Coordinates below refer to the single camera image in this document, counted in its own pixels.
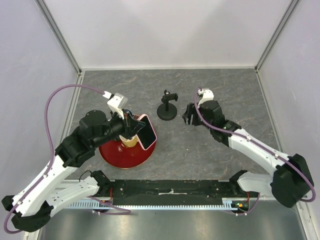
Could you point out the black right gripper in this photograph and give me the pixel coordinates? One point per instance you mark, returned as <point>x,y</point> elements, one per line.
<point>191,109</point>

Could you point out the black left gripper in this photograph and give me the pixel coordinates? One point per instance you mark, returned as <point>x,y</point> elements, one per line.
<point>131,126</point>

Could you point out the phone with pink case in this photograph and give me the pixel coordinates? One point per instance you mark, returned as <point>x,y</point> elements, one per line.
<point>147,135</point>

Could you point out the black phone stand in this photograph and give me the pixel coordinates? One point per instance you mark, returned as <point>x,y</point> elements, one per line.
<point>167,111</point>

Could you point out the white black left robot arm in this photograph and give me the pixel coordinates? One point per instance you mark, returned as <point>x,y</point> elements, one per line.
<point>93,131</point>

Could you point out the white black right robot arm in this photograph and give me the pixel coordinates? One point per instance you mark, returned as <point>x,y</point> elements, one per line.
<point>260,155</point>

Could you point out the yellow mug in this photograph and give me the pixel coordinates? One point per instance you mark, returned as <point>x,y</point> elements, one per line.
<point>129,142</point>

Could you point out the dark blue mug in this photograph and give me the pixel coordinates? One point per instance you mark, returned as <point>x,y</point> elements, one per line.
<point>128,112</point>

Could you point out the red round tray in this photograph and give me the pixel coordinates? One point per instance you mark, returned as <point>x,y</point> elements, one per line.
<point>119,156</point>

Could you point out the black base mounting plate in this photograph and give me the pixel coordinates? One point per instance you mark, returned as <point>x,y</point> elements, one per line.
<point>121,188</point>

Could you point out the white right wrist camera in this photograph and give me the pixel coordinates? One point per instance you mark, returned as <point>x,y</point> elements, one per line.
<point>205,95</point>

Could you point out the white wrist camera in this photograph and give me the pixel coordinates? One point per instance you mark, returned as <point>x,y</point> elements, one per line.
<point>205,95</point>
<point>116,103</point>

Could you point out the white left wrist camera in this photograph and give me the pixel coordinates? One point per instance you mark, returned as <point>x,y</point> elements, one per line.
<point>116,103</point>

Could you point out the aluminium frame rail front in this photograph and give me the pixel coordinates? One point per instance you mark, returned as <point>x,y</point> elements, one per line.
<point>97,185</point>

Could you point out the light blue cable duct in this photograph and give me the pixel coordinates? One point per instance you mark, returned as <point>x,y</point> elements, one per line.
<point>222,204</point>

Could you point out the aluminium frame post left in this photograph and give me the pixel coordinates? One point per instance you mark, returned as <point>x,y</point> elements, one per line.
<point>43,7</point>

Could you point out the aluminium frame post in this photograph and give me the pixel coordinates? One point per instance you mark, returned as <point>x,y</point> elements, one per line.
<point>277,33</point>
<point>43,7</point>

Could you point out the aluminium frame post right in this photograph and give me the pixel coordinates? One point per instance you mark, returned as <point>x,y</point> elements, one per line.
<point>277,33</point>

